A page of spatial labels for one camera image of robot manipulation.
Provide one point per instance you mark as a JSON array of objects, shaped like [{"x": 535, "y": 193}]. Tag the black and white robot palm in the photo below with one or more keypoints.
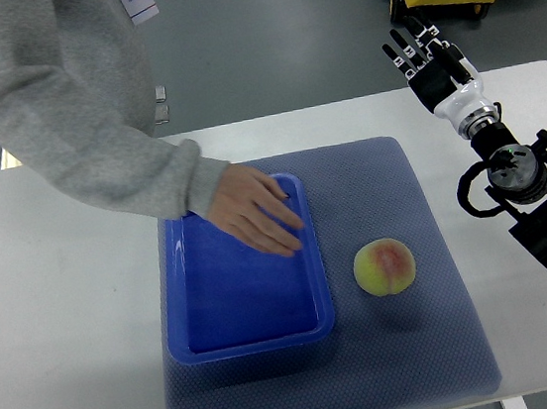
[{"x": 440, "y": 89}]

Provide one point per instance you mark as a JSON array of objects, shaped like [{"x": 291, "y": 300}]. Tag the person's bare hand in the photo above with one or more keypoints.
[{"x": 249, "y": 206}]

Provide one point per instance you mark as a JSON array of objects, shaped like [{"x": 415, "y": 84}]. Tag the blue plastic tray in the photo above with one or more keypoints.
[{"x": 224, "y": 300}]

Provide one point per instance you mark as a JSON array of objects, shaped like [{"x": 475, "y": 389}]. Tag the floor plate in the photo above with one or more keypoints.
[
  {"x": 160, "y": 94},
  {"x": 161, "y": 114}
]

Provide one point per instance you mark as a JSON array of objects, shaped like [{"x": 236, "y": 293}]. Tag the yellow-red peach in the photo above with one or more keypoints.
[{"x": 384, "y": 267}]

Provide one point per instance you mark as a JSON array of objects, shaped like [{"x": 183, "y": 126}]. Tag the lower floor plate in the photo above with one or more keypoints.
[{"x": 161, "y": 114}]

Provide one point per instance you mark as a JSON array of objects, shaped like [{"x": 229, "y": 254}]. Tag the grey sweater forearm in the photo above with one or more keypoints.
[{"x": 77, "y": 106}]

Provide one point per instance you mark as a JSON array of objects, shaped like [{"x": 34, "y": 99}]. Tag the upper floor plate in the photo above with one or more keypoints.
[{"x": 160, "y": 94}]

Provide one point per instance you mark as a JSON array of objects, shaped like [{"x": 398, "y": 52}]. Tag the blue-grey mesh mat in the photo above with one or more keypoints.
[{"x": 423, "y": 346}]

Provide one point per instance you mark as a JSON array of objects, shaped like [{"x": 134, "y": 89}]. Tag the white name badge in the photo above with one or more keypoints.
[{"x": 140, "y": 11}]

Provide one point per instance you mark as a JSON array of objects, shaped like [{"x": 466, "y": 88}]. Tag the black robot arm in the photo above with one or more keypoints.
[{"x": 509, "y": 177}]

